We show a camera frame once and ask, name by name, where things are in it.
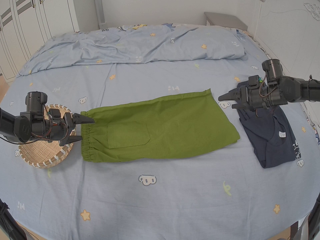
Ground pale blue quilt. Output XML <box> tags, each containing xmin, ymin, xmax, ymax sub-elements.
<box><xmin>16</xmin><ymin>23</ymin><xmax>249</xmax><ymax>77</ymax></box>

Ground white wardrobe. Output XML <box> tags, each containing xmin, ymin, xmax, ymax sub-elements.
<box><xmin>0</xmin><ymin>0</ymin><xmax>80</xmax><ymax>81</ymax></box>

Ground green shorts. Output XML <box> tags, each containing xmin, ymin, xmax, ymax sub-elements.
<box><xmin>80</xmin><ymin>89</ymin><xmax>241</xmax><ymax>162</ymax></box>

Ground round woven basket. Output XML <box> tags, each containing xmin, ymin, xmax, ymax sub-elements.
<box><xmin>18</xmin><ymin>104</ymin><xmax>77</xmax><ymax>169</ymax></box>

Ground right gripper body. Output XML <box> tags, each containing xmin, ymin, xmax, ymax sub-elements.
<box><xmin>239</xmin><ymin>85</ymin><xmax>272</xmax><ymax>109</ymax></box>

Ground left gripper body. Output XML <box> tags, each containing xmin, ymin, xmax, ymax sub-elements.
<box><xmin>44</xmin><ymin>113</ymin><xmax>76</xmax><ymax>147</ymax></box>

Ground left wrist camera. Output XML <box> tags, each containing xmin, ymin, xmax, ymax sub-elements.
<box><xmin>49</xmin><ymin>108</ymin><xmax>62</xmax><ymax>121</ymax></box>

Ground bed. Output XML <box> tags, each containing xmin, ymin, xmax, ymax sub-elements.
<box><xmin>0</xmin><ymin>0</ymin><xmax>320</xmax><ymax>240</ymax></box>

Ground dark blue T-shirt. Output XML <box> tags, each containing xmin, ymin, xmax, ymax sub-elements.
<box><xmin>236</xmin><ymin>81</ymin><xmax>303</xmax><ymax>169</ymax></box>

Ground grey bedside table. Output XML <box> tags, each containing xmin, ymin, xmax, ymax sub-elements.
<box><xmin>204</xmin><ymin>11</ymin><xmax>248</xmax><ymax>31</ymax></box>

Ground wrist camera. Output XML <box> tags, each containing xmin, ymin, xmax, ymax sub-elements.
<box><xmin>247</xmin><ymin>75</ymin><xmax>261</xmax><ymax>89</ymax></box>
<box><xmin>49</xmin><ymin>108</ymin><xmax>62</xmax><ymax>121</ymax></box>

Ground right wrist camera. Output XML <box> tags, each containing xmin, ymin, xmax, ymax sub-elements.
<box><xmin>247</xmin><ymin>75</ymin><xmax>261</xmax><ymax>89</ymax></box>

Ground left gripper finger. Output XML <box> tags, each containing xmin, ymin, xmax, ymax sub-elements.
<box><xmin>60</xmin><ymin>135</ymin><xmax>83</xmax><ymax>147</ymax></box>
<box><xmin>72</xmin><ymin>113</ymin><xmax>96</xmax><ymax>125</ymax></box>

